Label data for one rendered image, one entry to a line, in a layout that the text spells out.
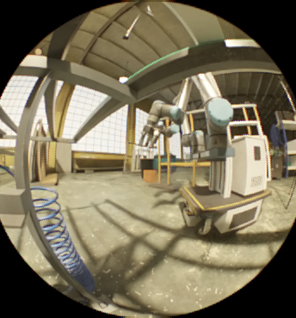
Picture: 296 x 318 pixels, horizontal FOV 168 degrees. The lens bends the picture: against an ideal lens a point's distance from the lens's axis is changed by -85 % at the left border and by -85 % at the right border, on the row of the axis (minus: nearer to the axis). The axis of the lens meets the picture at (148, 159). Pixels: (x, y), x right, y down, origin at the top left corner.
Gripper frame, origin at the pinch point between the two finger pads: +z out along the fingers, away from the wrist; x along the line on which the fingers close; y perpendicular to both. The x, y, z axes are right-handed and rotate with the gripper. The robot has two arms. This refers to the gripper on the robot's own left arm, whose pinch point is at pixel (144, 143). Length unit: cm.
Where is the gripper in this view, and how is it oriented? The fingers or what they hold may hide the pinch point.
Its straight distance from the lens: 74.6
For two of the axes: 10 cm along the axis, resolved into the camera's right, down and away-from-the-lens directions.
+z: -3.5, 9.2, 1.9
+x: -2.9, 0.8, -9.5
